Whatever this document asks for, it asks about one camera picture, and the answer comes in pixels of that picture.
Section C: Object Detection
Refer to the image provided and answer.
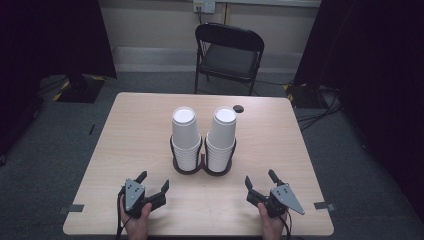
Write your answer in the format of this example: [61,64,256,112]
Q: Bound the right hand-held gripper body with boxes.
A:
[246,183,306,219]

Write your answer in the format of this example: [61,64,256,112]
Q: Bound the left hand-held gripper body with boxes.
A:
[122,178,167,220]

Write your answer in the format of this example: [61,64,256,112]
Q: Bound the black double cup holder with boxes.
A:
[169,134,238,177]

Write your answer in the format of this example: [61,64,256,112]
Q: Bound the single white paper cup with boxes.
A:
[206,106,238,150]

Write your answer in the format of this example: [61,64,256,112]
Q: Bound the person's right hand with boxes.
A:
[256,202,289,240]

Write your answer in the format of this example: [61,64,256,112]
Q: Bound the person's left hand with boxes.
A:
[119,197,153,240]

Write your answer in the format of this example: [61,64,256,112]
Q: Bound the grey tape strip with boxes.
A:
[57,203,85,216]
[313,201,337,212]

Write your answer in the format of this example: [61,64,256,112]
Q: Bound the black stand base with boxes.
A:
[52,74,106,104]
[282,81,335,110]

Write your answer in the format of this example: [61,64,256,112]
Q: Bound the black folding chair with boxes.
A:
[194,22,266,97]

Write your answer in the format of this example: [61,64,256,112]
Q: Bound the dark curtain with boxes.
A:
[293,0,424,222]

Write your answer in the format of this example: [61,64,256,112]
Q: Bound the left hand-held gripper cable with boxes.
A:
[115,187,130,240]

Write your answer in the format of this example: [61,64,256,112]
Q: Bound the hand-held gripper cable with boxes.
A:
[278,209,295,240]
[115,187,130,240]

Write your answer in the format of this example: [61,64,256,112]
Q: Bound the right hand-held gripper cable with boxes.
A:
[278,209,295,240]

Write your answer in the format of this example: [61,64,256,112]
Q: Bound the black floor cables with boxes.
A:
[295,85,344,133]

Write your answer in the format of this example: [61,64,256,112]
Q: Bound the white wall power outlet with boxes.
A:
[192,0,217,15]

